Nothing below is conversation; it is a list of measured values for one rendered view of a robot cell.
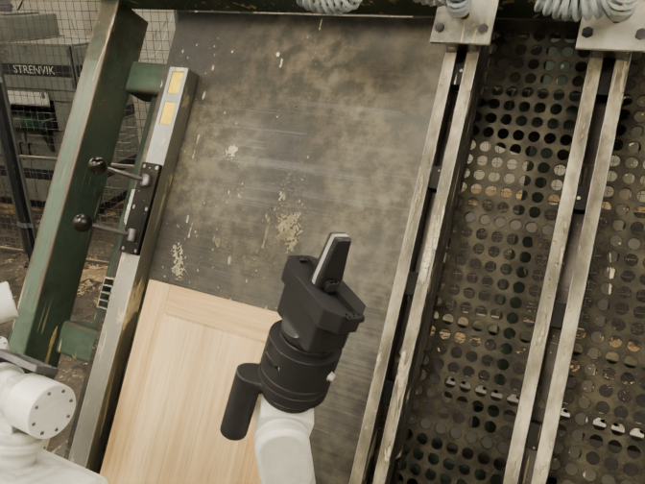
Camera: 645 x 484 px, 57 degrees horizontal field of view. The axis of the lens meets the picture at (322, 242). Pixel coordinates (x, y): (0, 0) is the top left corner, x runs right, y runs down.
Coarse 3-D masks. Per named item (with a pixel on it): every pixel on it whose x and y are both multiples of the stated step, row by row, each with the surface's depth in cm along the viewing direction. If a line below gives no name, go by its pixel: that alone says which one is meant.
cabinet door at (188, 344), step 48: (144, 336) 124; (192, 336) 120; (240, 336) 116; (144, 384) 122; (192, 384) 118; (144, 432) 121; (192, 432) 117; (144, 480) 119; (192, 480) 115; (240, 480) 111
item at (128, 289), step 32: (192, 96) 132; (160, 128) 129; (160, 160) 128; (160, 192) 128; (128, 256) 127; (128, 288) 125; (128, 320) 126; (96, 352) 126; (96, 384) 125; (96, 416) 123; (96, 448) 124
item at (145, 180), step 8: (96, 160) 119; (104, 160) 120; (88, 168) 120; (96, 168) 119; (104, 168) 120; (112, 168) 122; (128, 176) 124; (136, 176) 125; (144, 176) 126; (144, 184) 126
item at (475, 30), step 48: (480, 0) 98; (480, 48) 101; (432, 144) 101; (432, 192) 104; (432, 240) 99; (432, 288) 101; (384, 336) 99; (384, 384) 99; (384, 432) 97; (384, 480) 95
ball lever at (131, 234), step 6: (78, 216) 118; (84, 216) 119; (78, 222) 118; (84, 222) 118; (90, 222) 119; (78, 228) 118; (84, 228) 119; (90, 228) 120; (96, 228) 121; (102, 228) 122; (108, 228) 123; (126, 234) 125; (132, 234) 125; (132, 240) 125
